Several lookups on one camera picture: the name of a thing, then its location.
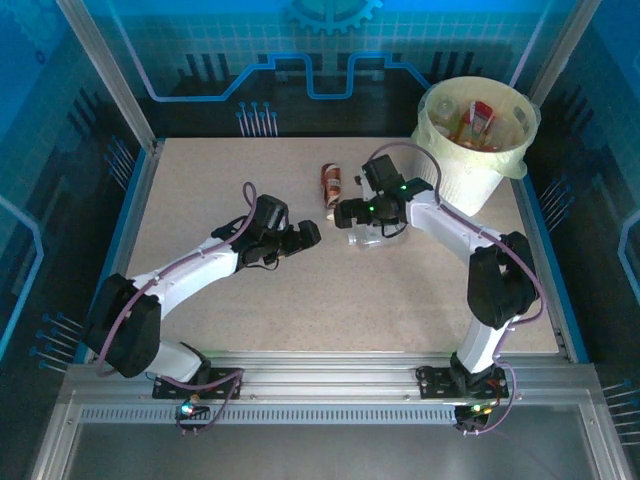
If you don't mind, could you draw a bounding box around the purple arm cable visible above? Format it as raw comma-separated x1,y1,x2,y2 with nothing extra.
94,181,259,436
362,141,546,436

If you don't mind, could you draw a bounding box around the grey metal front panel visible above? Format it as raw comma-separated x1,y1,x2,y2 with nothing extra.
29,399,631,480

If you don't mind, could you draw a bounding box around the aluminium frame post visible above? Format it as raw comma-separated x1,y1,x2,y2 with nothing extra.
57,0,164,151
507,0,599,109

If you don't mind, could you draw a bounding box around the cream plastic bucket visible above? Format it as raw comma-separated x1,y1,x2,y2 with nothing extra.
410,76,544,181

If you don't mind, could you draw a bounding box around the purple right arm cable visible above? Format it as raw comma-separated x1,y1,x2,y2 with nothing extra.
362,141,546,436

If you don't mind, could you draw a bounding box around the aluminium mounting rail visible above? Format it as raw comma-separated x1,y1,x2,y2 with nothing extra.
67,349,601,404

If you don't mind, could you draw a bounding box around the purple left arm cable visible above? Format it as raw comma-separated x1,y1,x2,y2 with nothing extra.
94,181,259,436

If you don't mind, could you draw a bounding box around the square clear bottle white label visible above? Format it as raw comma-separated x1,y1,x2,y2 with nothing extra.
347,222,406,250

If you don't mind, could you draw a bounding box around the brown Nescafe coffee bottle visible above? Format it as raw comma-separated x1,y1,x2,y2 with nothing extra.
319,162,344,224

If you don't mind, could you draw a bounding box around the slotted grey cable tray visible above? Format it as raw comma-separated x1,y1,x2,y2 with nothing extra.
79,407,464,426

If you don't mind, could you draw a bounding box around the amber bottle red gold label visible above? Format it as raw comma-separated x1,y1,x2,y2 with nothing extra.
457,99,497,144

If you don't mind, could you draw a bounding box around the small status light board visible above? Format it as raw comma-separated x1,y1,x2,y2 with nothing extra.
454,402,496,421
177,399,211,419

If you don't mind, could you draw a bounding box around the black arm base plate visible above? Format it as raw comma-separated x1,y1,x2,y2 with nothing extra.
417,367,511,401
152,367,244,401

